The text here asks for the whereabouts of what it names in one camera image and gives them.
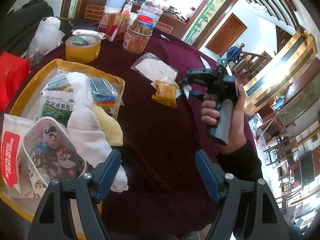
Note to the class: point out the black right forearm sleeve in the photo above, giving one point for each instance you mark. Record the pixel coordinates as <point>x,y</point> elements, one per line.
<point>242,163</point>

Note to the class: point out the yellow soft cloth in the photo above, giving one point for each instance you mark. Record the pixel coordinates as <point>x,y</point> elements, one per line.
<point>110,127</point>

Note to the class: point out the teal white tissue packet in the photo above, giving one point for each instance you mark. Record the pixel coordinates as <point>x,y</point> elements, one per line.
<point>59,81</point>

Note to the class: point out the yellow tape roll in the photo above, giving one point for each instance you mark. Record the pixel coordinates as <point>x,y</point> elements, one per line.
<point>82,48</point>

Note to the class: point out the red white labelled pouch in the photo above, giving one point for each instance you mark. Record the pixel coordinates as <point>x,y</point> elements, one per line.
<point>14,163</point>

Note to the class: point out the cartoon print pencil pouch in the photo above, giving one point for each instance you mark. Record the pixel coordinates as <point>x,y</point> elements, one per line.
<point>51,153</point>

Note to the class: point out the person right hand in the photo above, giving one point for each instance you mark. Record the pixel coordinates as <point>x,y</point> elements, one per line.
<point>209,116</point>

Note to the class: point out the yellow taped cardboard tray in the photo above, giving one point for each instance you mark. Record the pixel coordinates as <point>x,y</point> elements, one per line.
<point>27,106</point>

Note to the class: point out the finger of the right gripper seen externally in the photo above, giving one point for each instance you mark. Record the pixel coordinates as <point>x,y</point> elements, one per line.
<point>196,94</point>

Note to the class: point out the red white carton box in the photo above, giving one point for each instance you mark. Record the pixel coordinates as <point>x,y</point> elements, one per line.
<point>113,25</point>

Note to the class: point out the paper leaflet on table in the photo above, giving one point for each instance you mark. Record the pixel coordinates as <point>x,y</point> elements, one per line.
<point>205,63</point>

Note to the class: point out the red packet beside tray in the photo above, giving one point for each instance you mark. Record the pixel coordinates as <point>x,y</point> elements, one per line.
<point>14,71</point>

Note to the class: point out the white plastic bag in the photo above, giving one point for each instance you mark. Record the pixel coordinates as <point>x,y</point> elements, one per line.
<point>47,37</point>

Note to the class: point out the white green medicine packet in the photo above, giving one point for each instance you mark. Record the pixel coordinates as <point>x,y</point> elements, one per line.
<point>57,105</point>

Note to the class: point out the black bag on chair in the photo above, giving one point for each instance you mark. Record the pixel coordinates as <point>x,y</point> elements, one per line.
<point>18,28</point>

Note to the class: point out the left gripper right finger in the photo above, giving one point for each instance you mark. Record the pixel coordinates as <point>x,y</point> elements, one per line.
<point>211,175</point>

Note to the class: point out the person in blue jacket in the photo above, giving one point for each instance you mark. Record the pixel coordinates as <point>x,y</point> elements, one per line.
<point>233,53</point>

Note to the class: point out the white face mask bag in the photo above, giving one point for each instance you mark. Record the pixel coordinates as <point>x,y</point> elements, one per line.
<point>153,68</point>

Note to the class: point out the clear snack jar red lid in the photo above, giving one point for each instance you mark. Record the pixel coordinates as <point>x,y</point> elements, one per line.
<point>138,34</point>

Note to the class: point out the white fluffy towel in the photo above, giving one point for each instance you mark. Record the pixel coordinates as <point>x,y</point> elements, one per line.
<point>83,127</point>

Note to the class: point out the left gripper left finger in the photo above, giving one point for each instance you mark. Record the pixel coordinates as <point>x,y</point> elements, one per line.
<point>104,175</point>

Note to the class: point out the orange yellow snack packet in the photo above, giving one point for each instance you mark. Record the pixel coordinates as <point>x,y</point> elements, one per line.
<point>165,93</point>

